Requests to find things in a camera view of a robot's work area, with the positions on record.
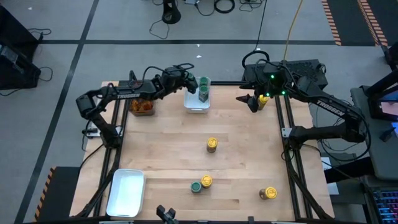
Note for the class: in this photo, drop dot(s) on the silver mounting plate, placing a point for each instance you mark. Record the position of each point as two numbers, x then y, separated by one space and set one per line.
286 132

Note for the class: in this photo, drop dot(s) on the grey plastic bin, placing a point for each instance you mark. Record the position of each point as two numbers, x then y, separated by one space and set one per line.
142 114

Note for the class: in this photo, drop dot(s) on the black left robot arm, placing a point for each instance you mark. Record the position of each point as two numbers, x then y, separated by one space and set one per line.
130 93

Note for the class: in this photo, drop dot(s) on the grey desk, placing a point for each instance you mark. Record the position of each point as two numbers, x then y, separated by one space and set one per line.
382 155

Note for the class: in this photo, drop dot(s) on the black equipment case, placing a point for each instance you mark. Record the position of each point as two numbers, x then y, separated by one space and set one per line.
21 74

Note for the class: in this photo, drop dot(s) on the black aluminium table frame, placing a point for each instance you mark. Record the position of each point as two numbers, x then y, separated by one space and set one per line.
227 83

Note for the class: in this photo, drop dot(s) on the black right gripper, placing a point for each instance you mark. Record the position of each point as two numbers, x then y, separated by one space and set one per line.
267 84

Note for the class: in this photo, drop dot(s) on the black cabinet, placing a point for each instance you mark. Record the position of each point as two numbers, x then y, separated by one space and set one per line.
15 28

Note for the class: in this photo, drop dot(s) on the black stand base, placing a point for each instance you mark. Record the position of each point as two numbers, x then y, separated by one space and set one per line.
171 14

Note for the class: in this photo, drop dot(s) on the yellow lid seasoning can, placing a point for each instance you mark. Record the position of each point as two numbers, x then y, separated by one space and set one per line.
206 180
263 99
212 142
270 193

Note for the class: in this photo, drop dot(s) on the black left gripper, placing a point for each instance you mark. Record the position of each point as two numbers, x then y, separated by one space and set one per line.
175 79

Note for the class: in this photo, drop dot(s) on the black hazard stripe floor mat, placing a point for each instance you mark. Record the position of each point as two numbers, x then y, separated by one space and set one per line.
348 21
62 193

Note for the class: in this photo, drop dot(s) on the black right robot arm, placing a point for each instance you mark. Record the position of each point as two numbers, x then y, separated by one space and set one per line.
329 105

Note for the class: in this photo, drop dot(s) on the black desktop monitor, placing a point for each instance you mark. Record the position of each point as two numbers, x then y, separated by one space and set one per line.
388 109

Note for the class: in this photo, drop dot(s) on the backlit keyboard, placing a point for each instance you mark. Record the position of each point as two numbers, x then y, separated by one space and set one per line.
387 205

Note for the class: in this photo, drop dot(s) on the white plastic bin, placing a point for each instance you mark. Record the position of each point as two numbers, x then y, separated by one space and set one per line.
126 193
194 105

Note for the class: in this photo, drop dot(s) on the black perforated computer case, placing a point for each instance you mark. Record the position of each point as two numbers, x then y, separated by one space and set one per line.
298 70

